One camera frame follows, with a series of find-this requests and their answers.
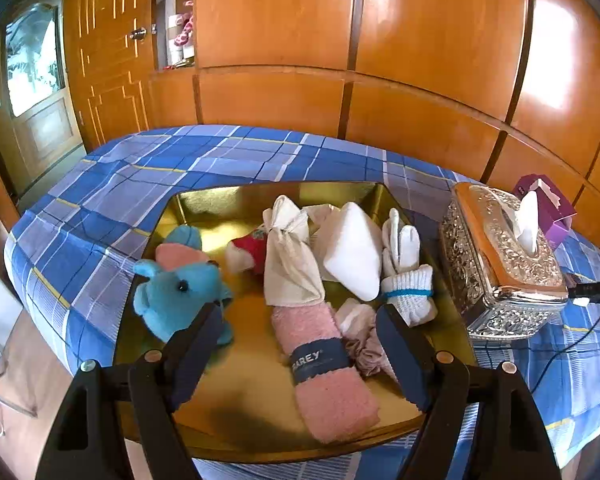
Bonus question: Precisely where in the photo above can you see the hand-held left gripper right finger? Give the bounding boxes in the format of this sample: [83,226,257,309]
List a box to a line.
[375,304,563,480]

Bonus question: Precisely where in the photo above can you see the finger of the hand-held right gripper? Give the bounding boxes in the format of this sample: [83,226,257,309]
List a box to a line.
[567,282,600,306]

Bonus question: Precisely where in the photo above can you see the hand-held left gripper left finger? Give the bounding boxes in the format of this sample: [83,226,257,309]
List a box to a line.
[35,302,226,480]

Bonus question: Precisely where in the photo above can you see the brown satin scrunchie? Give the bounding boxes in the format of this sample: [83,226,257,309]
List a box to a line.
[342,332,398,386]

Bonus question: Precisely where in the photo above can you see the blue plush toy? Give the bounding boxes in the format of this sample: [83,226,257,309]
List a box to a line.
[132,225,235,346]

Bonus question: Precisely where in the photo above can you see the white socks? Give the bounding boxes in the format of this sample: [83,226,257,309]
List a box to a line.
[380,207,438,326]

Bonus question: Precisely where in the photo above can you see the pink towel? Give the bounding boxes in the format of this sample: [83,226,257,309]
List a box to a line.
[271,300,381,445]

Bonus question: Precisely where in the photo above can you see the small red and white plush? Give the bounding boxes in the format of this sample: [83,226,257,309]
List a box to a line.
[225,227,271,276]

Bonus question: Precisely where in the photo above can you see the white wedge sponge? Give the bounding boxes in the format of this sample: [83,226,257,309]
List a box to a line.
[314,201,383,301]

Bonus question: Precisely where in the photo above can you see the cream cloth bag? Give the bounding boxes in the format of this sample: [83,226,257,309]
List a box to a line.
[262,195,326,307]

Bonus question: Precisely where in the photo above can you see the gold metal tray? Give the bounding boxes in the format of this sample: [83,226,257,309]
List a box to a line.
[112,180,481,461]

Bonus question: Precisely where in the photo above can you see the purple carton box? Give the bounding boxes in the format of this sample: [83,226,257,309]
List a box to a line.
[512,174,578,251]

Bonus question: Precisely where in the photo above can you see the white tissue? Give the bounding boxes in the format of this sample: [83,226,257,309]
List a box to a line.
[515,191,541,256]

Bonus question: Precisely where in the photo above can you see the ornate silver tissue box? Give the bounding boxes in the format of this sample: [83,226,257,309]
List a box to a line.
[440,182,570,343]

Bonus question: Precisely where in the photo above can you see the blue plaid bed sheet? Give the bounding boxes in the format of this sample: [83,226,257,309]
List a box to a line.
[4,125,600,480]

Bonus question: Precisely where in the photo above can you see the wooden door with gold lines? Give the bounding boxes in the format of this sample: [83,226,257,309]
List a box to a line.
[62,0,161,151]

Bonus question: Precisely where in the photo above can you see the wooden wardrobe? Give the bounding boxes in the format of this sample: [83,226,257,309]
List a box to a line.
[147,0,600,241]

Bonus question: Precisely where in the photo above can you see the glass panel door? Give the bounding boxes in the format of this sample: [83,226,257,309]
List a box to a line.
[0,2,88,196]

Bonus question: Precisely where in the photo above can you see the pink stuffed toy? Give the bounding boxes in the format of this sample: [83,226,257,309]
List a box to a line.
[172,0,196,51]

